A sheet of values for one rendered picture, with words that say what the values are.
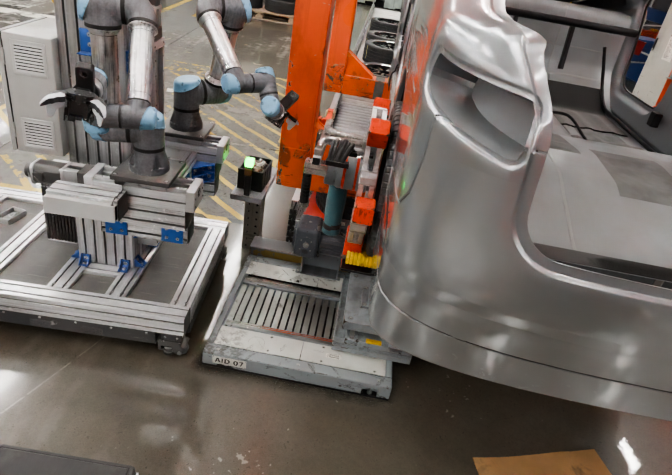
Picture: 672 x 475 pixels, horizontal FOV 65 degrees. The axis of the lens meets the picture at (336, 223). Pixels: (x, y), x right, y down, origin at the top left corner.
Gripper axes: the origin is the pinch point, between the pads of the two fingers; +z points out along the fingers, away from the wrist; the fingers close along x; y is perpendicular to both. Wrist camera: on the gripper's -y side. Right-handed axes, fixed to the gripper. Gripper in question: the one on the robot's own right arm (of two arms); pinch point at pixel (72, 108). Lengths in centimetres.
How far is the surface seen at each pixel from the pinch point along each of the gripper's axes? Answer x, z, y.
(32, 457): -2, 35, 90
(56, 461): -8, 37, 90
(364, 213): -95, -18, 25
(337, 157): -85, -36, 13
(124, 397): -23, -15, 122
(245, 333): -70, -42, 107
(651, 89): -586, -421, -12
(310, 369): -96, -18, 104
